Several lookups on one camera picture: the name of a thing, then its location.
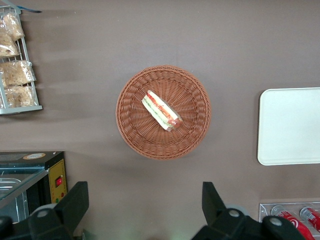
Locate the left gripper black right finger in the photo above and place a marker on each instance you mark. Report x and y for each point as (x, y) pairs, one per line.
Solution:
(215, 215)

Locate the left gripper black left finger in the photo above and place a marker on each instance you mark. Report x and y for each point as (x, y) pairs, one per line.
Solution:
(72, 207)

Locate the beige plastic tray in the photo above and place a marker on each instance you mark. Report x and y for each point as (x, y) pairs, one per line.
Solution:
(290, 125)

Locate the black machine with yellow panel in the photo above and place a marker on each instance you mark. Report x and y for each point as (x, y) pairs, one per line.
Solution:
(58, 170)

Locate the clear acrylic bottle rack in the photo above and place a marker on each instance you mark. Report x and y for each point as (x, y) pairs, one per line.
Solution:
(265, 210)

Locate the round brown wicker basket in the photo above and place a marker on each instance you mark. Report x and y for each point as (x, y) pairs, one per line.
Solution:
(140, 135)

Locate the wrapped triangle sandwich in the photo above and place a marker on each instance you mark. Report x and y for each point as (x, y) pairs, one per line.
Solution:
(161, 110)

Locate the clear bag of rice snacks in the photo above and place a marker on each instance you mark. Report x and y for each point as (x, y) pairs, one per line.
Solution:
(13, 26)
(18, 96)
(16, 72)
(7, 47)

